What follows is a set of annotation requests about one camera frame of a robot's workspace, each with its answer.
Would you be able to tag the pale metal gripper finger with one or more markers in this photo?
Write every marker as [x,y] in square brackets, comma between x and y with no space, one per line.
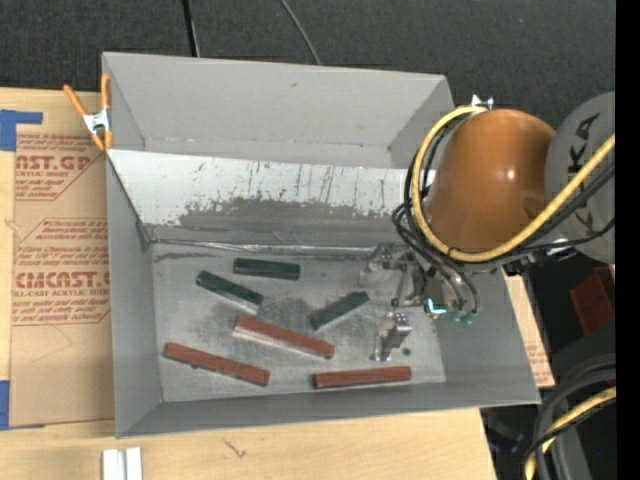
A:
[387,338]
[371,277]

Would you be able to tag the dark green flat block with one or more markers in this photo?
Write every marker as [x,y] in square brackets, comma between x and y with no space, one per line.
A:
[266,269]
[229,288]
[340,309]

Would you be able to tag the red-brown flat block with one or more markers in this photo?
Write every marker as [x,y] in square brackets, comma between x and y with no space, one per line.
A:
[285,337]
[362,377]
[217,364]

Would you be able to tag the grey metal bin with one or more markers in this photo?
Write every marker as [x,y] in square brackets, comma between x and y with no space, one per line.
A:
[300,208]

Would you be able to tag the brown cardboard board, red print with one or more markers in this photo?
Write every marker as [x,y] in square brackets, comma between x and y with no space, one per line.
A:
[60,348]

